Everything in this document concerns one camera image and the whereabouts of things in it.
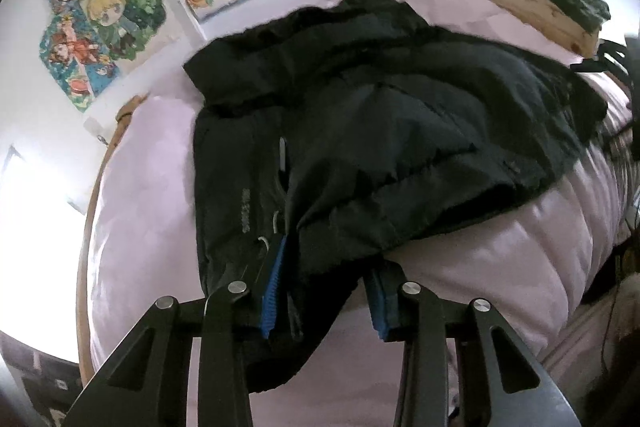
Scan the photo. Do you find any pink blanket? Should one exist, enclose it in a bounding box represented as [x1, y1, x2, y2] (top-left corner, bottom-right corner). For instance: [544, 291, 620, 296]
[82, 0, 632, 427]

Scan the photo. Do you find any black puffer jacket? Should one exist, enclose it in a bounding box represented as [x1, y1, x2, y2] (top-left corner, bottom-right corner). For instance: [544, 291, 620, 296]
[182, 0, 609, 394]

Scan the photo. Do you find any striped cloth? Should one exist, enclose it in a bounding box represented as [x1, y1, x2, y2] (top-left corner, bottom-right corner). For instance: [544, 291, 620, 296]
[597, 92, 640, 210]

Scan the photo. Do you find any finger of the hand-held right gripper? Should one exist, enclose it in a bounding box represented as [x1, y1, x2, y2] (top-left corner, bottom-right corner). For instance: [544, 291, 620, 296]
[570, 38, 632, 74]

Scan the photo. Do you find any wooden bed frame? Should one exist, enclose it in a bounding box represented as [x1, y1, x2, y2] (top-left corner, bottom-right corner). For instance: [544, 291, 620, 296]
[75, 0, 601, 388]

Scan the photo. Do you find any blond figure green drawing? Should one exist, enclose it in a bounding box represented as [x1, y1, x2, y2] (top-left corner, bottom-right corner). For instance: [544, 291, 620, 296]
[87, 0, 167, 60]

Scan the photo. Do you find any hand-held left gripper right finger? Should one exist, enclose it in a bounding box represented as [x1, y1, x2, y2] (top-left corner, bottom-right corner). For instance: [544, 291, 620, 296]
[366, 263, 583, 427]

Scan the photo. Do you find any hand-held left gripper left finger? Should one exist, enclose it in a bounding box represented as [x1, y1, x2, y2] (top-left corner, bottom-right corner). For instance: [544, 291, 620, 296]
[62, 236, 291, 427]

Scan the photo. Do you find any red-haired figure blue drawing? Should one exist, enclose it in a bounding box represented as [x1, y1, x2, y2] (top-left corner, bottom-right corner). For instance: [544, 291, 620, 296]
[39, 16, 122, 114]

